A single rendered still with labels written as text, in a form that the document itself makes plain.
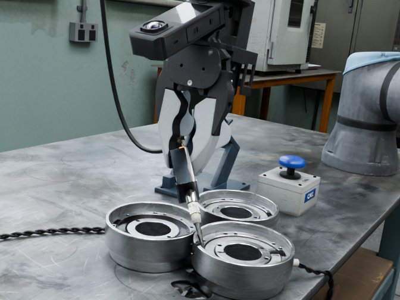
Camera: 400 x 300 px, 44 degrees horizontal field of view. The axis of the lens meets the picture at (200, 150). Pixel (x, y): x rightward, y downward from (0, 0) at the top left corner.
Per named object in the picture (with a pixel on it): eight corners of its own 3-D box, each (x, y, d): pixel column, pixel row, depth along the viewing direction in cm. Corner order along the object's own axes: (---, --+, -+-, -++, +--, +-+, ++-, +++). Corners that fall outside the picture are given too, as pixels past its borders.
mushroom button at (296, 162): (294, 195, 72) (300, 162, 71) (269, 188, 74) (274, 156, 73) (305, 189, 75) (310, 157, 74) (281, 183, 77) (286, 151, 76)
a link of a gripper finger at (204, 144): (236, 175, 60) (242, 98, 59) (210, 180, 55) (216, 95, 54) (214, 172, 61) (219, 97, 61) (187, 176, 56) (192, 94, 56)
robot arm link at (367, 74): (361, 111, 108) (372, 47, 105) (417, 124, 98) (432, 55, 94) (324, 112, 101) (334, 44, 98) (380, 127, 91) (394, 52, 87)
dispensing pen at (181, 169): (190, 258, 49) (162, 125, 58) (194, 274, 52) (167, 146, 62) (212, 253, 49) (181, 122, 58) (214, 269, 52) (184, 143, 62)
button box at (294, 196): (298, 217, 71) (303, 184, 69) (254, 203, 74) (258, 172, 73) (319, 203, 77) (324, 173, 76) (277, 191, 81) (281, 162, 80)
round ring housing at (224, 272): (194, 303, 47) (199, 263, 46) (186, 252, 57) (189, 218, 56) (302, 306, 48) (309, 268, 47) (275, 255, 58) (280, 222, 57)
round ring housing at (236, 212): (266, 219, 69) (269, 191, 68) (284, 255, 58) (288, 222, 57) (190, 215, 68) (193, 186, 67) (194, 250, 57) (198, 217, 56)
